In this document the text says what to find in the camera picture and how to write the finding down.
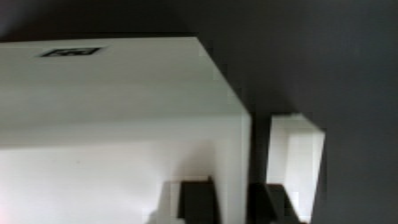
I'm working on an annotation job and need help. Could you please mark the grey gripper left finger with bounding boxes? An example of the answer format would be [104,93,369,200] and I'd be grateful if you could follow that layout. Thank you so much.
[177,179,220,224]

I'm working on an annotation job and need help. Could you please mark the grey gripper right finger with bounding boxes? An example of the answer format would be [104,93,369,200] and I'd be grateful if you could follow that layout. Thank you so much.
[251,184,303,224]

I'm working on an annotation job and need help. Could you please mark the white drawer cabinet box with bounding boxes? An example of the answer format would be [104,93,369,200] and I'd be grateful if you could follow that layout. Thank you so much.
[0,36,326,224]

